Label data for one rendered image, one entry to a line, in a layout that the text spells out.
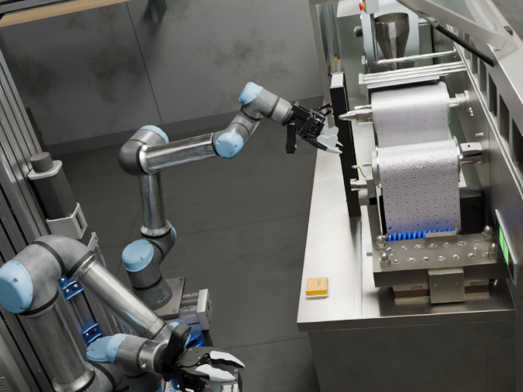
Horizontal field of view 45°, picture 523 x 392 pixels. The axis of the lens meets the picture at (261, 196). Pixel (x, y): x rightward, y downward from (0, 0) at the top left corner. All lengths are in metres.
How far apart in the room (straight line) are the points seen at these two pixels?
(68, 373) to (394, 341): 0.98
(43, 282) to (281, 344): 1.87
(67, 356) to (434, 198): 1.19
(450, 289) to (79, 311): 1.17
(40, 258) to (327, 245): 1.10
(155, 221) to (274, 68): 3.62
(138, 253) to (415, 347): 1.01
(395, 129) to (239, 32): 3.65
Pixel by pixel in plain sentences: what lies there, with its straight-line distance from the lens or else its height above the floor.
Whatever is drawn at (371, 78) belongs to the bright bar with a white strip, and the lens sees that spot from 2.22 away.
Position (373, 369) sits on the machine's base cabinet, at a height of 0.68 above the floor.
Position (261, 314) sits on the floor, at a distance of 3.50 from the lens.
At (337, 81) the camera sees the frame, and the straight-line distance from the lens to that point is 2.29.
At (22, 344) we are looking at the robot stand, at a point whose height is 0.99.
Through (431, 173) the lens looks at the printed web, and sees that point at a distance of 2.01.
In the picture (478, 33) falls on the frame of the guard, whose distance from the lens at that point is 1.71.
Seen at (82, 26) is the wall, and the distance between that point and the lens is 5.91.
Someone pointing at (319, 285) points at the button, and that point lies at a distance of 2.11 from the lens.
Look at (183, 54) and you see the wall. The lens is 5.80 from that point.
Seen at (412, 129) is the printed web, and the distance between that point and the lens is 2.20.
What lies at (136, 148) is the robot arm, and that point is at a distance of 2.07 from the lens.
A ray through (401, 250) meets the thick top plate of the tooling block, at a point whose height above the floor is 1.03.
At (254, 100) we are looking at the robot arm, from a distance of 1.94.
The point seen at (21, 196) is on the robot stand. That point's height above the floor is 1.50.
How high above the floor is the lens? 2.22
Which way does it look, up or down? 29 degrees down
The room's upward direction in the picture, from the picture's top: 13 degrees counter-clockwise
